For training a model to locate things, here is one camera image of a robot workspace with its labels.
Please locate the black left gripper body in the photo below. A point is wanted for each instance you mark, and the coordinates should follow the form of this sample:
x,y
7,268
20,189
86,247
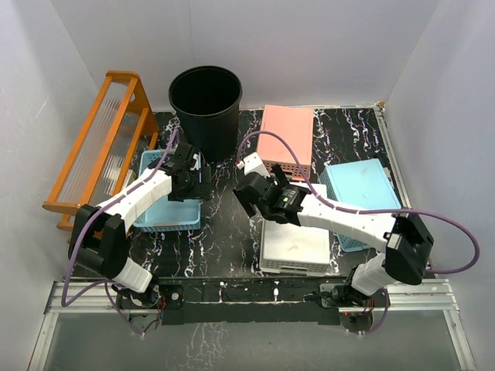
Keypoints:
x,y
192,188

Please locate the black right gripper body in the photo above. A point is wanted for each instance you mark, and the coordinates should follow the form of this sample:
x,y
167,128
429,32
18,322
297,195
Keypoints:
x,y
278,176

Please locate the pink perforated plastic basket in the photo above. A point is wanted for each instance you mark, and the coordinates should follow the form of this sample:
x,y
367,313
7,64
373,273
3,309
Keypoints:
x,y
295,126

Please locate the orange wooden rack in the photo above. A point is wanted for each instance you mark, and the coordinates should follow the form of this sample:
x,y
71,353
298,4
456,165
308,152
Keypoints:
x,y
120,120

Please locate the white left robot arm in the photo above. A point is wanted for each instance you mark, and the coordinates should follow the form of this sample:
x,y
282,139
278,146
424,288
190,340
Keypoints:
x,y
99,239

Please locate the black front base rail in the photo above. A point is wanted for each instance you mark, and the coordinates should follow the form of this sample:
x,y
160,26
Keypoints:
x,y
322,300

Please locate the white perforated plastic basket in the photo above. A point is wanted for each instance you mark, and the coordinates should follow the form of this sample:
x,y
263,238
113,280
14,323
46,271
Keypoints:
x,y
290,249

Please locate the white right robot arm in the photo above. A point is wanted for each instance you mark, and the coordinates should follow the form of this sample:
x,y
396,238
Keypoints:
x,y
401,240

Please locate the black plastic bucket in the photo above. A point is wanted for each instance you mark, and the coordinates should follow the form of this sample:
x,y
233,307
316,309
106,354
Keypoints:
x,y
206,100

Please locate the small metallic block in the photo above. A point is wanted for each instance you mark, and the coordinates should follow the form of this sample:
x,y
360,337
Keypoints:
x,y
129,178

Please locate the large blue perforated basket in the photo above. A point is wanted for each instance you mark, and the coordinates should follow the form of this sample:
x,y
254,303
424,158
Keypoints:
x,y
363,184

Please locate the aluminium frame profile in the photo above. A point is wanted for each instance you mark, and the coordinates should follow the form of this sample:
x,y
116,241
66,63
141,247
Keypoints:
x,y
421,330

